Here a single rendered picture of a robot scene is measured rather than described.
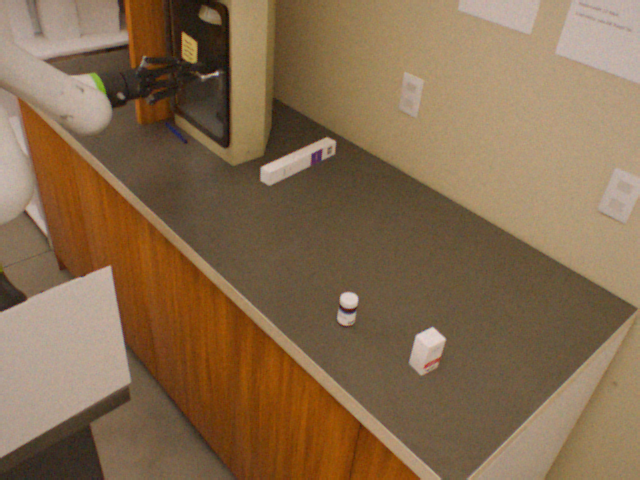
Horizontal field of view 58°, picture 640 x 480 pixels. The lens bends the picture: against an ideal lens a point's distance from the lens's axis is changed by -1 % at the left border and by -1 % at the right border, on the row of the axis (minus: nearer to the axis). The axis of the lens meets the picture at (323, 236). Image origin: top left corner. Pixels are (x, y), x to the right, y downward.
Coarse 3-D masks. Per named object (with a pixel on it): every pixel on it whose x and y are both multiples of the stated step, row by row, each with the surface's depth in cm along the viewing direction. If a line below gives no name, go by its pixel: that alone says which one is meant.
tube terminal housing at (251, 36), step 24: (216, 0) 146; (240, 0) 143; (264, 0) 147; (240, 24) 146; (264, 24) 151; (240, 48) 150; (264, 48) 155; (240, 72) 154; (264, 72) 159; (240, 96) 158; (264, 96) 164; (240, 120) 162; (264, 120) 169; (216, 144) 171; (240, 144) 166; (264, 144) 175
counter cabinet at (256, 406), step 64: (64, 192) 213; (64, 256) 248; (128, 256) 183; (128, 320) 209; (192, 320) 161; (192, 384) 181; (256, 384) 144; (576, 384) 124; (256, 448) 160; (320, 448) 130; (384, 448) 110; (512, 448) 109
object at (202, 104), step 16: (176, 0) 158; (192, 0) 152; (208, 0) 146; (176, 16) 161; (192, 16) 154; (208, 16) 149; (224, 16) 143; (176, 32) 164; (192, 32) 157; (208, 32) 151; (224, 32) 146; (176, 48) 167; (208, 48) 154; (224, 48) 148; (208, 64) 157; (224, 64) 151; (208, 80) 160; (224, 80) 153; (176, 96) 177; (192, 96) 169; (208, 96) 163; (224, 96) 156; (176, 112) 181; (192, 112) 173; (208, 112) 166; (224, 112) 159; (208, 128) 169; (224, 128) 162; (224, 144) 165
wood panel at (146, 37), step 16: (128, 0) 162; (144, 0) 165; (160, 0) 168; (128, 16) 165; (144, 16) 167; (160, 16) 170; (128, 32) 168; (144, 32) 169; (160, 32) 173; (144, 48) 172; (160, 48) 175; (144, 112) 183; (160, 112) 187
